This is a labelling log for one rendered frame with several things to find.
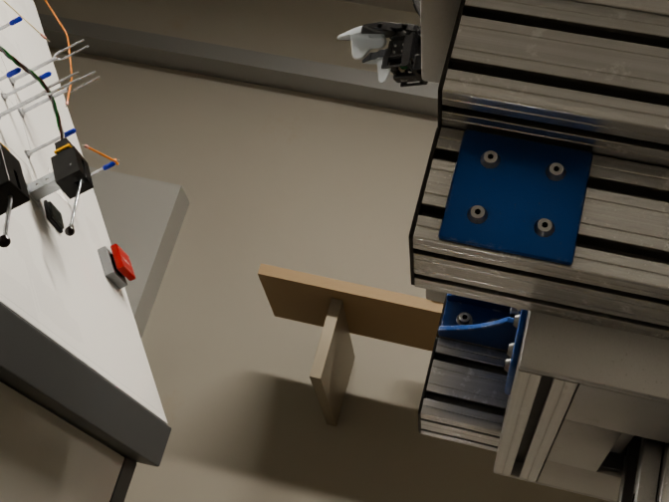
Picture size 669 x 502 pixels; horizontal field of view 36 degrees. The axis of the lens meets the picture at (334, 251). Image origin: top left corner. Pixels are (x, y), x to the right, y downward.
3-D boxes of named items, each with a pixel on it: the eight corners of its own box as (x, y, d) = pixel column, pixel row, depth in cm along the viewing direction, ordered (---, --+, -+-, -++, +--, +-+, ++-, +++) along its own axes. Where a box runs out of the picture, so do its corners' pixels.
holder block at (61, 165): (55, 182, 150) (79, 169, 150) (50, 157, 154) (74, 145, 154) (70, 199, 154) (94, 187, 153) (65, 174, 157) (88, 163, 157)
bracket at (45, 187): (22, 189, 151) (53, 173, 151) (21, 178, 153) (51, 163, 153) (39, 208, 155) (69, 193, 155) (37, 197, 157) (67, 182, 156)
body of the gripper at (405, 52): (376, 67, 174) (440, 60, 167) (385, 22, 176) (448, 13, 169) (398, 88, 180) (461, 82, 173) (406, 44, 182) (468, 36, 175)
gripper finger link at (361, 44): (329, 54, 176) (381, 57, 173) (334, 23, 177) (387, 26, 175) (333, 63, 179) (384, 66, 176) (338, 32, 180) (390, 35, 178)
